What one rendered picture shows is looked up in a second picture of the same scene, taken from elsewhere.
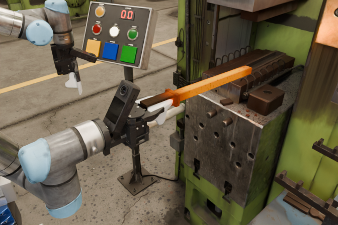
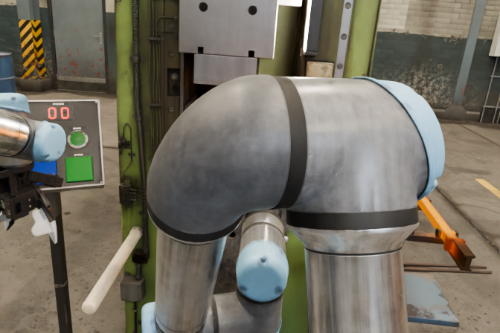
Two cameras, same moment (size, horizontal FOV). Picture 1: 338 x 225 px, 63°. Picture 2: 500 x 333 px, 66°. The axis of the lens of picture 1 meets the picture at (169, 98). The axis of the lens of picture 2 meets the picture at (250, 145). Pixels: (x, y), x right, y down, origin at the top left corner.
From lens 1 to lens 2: 63 cm
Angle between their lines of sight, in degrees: 45
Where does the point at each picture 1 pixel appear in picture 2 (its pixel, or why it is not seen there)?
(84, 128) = (269, 219)
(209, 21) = (172, 108)
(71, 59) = (33, 188)
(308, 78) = not seen: hidden behind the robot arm
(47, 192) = (271, 311)
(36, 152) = (274, 252)
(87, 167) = not seen: outside the picture
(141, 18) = (85, 115)
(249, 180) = not seen: hidden behind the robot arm
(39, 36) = (55, 146)
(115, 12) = (34, 112)
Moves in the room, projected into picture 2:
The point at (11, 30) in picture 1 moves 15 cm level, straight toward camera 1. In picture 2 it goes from (16, 143) to (95, 155)
